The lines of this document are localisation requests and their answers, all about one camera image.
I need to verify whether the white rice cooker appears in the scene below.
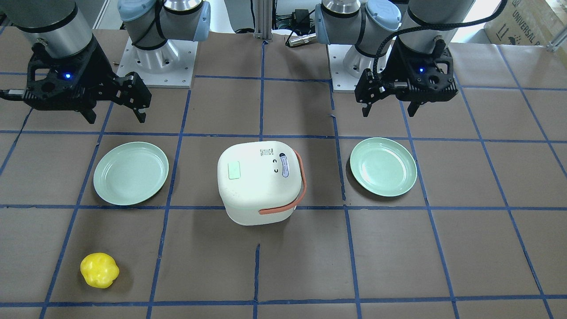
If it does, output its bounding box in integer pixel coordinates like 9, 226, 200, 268
217, 141, 307, 226

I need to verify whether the green plate near moving arm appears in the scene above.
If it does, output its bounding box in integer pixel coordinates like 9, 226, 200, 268
93, 141, 169, 206

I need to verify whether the idle silver robot arm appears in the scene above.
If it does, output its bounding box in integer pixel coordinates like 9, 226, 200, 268
313, 0, 474, 117

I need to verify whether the idle arm base plate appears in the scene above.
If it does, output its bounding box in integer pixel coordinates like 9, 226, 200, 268
327, 44, 374, 93

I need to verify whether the yellow toy pepper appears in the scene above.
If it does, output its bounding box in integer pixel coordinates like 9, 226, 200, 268
80, 253, 120, 289

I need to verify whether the black braided cable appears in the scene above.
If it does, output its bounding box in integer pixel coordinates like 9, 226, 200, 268
374, 0, 508, 85

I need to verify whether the green plate near idle arm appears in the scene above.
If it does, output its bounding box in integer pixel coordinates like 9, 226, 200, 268
349, 137, 417, 197

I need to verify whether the black power adapter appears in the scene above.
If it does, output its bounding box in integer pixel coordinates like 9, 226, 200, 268
292, 9, 310, 30

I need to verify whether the moving arm base plate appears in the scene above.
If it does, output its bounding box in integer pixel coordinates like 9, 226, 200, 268
117, 39, 200, 89

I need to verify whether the moving silver robot arm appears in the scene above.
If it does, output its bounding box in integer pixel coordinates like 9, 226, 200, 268
1, 0, 211, 124

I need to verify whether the black moving gripper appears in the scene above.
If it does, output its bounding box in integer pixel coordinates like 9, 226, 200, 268
23, 36, 152, 124

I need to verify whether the cardboard box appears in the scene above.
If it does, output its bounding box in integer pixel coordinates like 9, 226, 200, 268
484, 0, 567, 45

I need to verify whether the black idle gripper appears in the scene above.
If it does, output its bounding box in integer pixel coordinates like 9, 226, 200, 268
354, 39, 459, 117

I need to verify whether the aluminium frame post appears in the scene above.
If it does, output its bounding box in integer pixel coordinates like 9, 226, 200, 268
252, 0, 276, 42

